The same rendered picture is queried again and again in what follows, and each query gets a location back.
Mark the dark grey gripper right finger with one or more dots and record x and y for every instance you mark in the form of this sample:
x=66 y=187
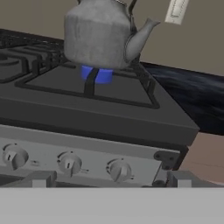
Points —
x=183 y=177

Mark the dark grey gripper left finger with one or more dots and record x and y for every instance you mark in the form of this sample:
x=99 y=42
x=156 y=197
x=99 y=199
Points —
x=39 y=178

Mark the grey stove knob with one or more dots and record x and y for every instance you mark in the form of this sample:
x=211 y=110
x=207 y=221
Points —
x=14 y=157
x=69 y=164
x=119 y=170

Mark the black and grey stove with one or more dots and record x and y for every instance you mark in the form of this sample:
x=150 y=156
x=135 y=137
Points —
x=87 y=116

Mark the grey metal kettle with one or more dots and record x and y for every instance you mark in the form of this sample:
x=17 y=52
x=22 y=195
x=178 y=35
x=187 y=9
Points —
x=99 y=35

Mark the blue burner flame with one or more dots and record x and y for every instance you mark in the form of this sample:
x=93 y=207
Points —
x=100 y=75

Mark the white wall socket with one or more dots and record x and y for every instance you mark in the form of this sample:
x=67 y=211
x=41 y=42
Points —
x=176 y=11

